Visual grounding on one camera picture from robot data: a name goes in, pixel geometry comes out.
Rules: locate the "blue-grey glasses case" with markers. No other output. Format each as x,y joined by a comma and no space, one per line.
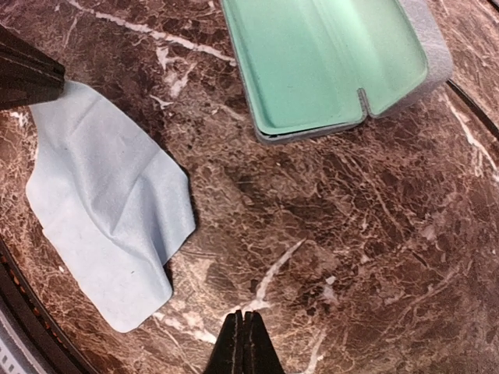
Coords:
310,68

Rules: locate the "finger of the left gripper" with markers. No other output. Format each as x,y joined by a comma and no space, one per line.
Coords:
28,76

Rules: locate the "white slotted cable duct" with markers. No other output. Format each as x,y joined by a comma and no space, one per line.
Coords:
13,360

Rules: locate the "black front table rail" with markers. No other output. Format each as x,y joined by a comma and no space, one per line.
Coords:
40,338

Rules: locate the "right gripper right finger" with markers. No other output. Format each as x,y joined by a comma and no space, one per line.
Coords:
259,355

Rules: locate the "large blue cleaning cloth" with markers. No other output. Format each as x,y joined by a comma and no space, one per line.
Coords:
112,203

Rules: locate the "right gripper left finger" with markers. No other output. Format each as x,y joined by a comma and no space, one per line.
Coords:
227,354

